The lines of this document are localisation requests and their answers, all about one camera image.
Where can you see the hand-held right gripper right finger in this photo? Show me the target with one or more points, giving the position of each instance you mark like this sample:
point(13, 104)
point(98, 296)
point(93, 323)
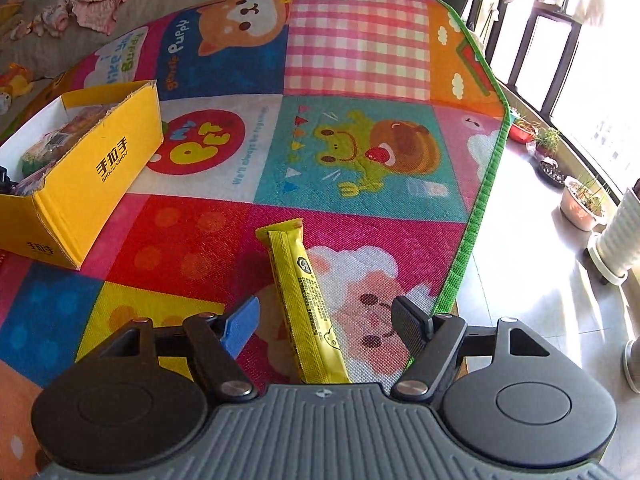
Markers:
point(407, 322)

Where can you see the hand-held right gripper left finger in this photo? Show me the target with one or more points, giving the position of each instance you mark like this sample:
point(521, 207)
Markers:
point(240, 330)

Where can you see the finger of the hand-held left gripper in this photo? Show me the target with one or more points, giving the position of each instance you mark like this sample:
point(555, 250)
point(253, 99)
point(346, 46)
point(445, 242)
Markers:
point(4, 180)

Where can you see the yellow stick snack packet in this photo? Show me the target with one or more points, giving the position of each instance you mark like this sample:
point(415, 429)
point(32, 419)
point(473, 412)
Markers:
point(302, 305)

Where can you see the yellow cardboard box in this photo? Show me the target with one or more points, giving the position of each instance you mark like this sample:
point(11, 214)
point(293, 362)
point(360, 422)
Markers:
point(105, 160)

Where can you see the orange plush toy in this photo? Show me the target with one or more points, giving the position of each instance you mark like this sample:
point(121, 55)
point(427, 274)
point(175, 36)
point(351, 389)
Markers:
point(15, 85)

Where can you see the clear wafer snack packet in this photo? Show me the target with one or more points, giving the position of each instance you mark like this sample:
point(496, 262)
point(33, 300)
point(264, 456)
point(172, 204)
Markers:
point(85, 122)

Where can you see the colourful cartoon play mat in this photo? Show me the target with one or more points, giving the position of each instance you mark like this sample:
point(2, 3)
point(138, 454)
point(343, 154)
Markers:
point(350, 175)

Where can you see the yellow pink cloth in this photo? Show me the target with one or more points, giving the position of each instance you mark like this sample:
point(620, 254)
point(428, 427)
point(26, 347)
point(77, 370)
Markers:
point(9, 17)

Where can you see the small pink white garment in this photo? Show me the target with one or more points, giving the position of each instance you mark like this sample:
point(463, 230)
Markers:
point(52, 19)

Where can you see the pink patterned garment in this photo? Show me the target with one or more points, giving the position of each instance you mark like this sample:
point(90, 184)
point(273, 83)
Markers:
point(100, 7)

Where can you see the pink plant pot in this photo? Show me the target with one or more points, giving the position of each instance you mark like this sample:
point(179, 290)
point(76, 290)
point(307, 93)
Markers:
point(582, 207)

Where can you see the black plant tray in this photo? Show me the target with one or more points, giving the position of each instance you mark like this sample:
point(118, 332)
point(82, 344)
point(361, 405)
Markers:
point(554, 172)

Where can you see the red plant pot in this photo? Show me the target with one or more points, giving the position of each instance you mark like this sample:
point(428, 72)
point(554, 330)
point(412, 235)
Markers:
point(520, 132)

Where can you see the dark plant pot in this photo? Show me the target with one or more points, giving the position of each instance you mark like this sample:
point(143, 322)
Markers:
point(547, 146)

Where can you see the white ribbed planter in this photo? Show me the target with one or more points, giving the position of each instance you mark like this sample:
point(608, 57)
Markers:
point(620, 240)

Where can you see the white round object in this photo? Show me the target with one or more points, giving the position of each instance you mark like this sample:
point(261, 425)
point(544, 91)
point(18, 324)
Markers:
point(632, 365)

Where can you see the clothes drying rack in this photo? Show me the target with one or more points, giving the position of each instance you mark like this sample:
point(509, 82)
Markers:
point(480, 0)

